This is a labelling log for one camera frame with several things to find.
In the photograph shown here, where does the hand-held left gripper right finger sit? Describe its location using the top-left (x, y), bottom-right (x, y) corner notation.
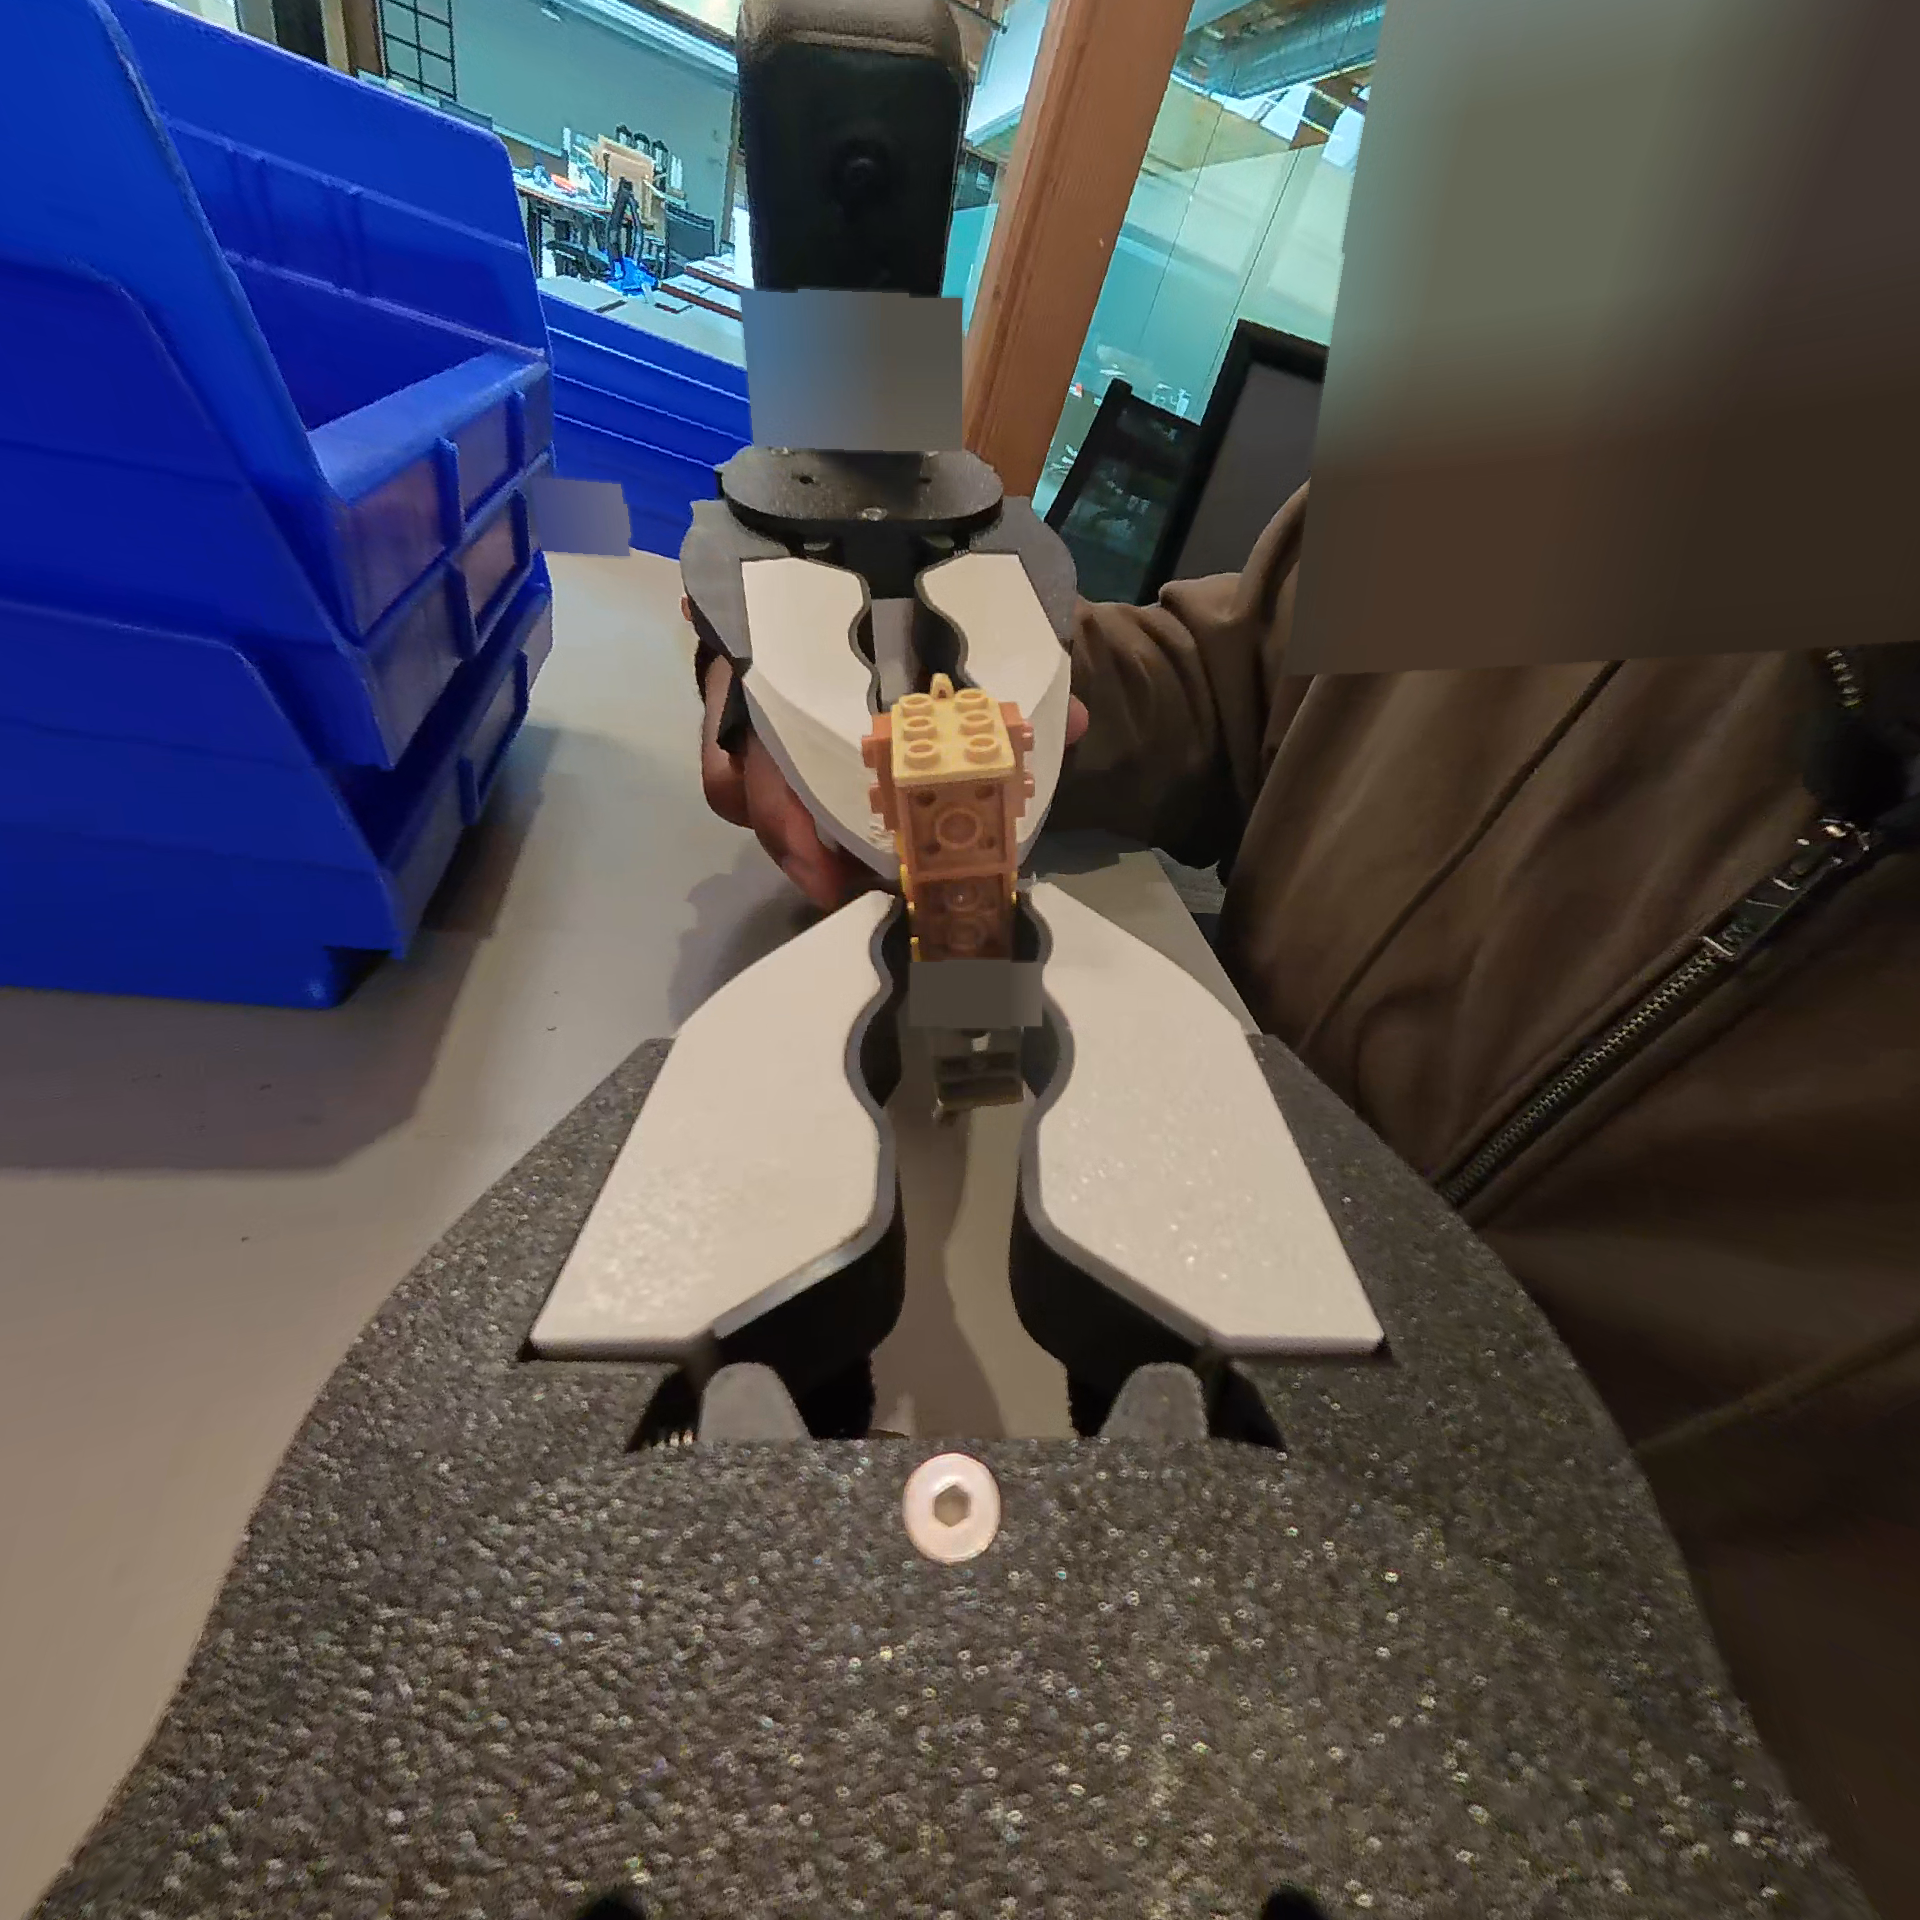
top-left (1020, 878), bottom-right (1388, 1360)

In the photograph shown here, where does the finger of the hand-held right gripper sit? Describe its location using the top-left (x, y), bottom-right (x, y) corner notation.
top-left (739, 558), bottom-right (905, 891)
top-left (918, 552), bottom-right (1077, 880)

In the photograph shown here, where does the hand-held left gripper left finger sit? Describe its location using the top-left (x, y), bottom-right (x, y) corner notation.
top-left (528, 889), bottom-right (902, 1360)

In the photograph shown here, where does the multicoloured toy brick assembly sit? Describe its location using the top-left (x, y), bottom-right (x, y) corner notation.
top-left (863, 676), bottom-right (1046, 1123)

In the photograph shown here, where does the blue plastic bin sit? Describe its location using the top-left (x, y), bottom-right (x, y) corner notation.
top-left (537, 282), bottom-right (755, 560)
top-left (0, 0), bottom-right (559, 1012)

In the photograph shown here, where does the person's right forearm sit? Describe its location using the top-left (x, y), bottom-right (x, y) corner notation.
top-left (1050, 488), bottom-right (1322, 891)

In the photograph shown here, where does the person's right hand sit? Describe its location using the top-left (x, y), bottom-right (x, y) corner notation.
top-left (700, 667), bottom-right (902, 913)

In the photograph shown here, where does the black framed panel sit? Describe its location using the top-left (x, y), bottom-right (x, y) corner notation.
top-left (1200, 323), bottom-right (1331, 606)

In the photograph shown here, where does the person's brown hoodie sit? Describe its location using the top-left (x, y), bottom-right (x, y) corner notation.
top-left (1222, 645), bottom-right (1920, 1908)

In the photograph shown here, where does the wooden support post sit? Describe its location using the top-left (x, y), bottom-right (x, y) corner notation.
top-left (959, 0), bottom-right (1198, 497)

